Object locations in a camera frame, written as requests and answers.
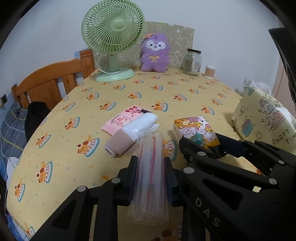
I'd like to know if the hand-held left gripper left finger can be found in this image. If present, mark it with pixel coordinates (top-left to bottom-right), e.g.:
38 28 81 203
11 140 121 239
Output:
30 156 139 241

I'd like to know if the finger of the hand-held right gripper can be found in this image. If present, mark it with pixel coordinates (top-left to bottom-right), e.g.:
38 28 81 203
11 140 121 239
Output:
179 137 281 193
216 134 296 167

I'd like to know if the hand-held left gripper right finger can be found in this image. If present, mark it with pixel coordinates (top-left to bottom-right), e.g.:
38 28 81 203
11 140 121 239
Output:
164 157 185 207

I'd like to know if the cartoon printed tissue pack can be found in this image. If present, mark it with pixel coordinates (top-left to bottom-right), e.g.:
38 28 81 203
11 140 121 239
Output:
172 116 220 151

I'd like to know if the clear plastic bag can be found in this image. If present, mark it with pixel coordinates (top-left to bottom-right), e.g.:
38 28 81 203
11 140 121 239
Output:
132 125 170 225

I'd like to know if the yellow fabric storage box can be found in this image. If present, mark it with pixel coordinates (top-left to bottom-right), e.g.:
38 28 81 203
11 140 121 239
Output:
231 89 296 149

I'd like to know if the beige folded cloth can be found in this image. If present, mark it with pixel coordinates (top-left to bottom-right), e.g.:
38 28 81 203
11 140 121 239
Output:
103 130 141 158

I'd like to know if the white folded towel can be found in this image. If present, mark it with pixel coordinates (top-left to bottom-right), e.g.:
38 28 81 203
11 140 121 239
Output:
122 112 159 142

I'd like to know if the pink packet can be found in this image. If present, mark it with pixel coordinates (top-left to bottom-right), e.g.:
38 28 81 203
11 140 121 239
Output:
101 106 152 136

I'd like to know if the white standing fan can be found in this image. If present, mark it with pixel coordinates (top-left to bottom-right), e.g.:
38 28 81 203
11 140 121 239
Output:
242 76 272 95

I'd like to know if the cotton swab container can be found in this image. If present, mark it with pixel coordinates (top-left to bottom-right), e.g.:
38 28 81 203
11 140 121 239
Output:
205 65 216 80

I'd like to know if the pink door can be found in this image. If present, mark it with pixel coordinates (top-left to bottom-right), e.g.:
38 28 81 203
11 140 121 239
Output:
272 58 293 100

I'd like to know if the glass jar with black lid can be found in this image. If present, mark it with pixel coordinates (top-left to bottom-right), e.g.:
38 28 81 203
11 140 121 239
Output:
183 49 202 76

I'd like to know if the purple plush toy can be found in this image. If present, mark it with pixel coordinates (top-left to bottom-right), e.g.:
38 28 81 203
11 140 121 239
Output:
140 33 173 73

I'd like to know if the yellow printed tablecloth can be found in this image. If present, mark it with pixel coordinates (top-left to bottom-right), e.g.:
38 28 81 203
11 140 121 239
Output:
5 68 296 241

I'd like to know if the black object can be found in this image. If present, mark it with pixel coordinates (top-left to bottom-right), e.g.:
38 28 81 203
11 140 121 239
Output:
268 28 296 105

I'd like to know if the beige patterned board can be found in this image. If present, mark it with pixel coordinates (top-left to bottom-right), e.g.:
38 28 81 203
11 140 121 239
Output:
92 21 195 70

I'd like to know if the black cloth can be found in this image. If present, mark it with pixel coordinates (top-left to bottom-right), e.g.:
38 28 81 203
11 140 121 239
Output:
24 101 51 143

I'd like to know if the white bed fabric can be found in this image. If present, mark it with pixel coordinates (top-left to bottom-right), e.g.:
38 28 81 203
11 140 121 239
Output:
6 156 22 186

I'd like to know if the blue plaid pillow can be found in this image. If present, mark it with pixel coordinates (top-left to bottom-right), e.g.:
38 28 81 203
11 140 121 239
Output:
0 102 29 160

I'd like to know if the wooden bed headboard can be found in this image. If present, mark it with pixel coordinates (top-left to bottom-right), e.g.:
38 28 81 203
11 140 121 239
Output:
11 49 95 109

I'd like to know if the green desk fan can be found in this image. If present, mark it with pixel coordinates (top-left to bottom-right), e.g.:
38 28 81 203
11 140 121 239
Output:
81 0 146 82

